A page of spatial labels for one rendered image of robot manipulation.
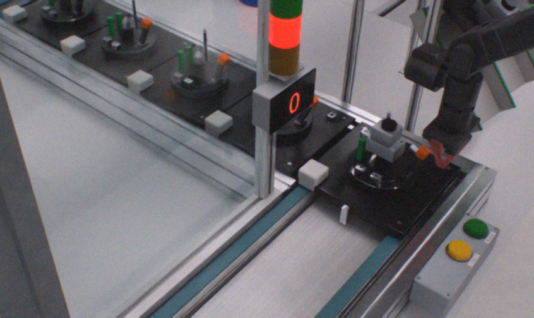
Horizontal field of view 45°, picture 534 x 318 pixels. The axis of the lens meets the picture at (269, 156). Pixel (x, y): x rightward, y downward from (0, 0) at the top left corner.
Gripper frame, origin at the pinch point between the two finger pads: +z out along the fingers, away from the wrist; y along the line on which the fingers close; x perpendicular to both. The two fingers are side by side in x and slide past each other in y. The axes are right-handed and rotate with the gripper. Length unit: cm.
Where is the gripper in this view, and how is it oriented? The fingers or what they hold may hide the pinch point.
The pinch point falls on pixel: (441, 163)
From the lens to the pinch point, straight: 122.7
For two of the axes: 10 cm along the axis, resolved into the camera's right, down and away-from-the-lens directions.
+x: 7.8, 4.3, -4.6
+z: -0.3, 7.5, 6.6
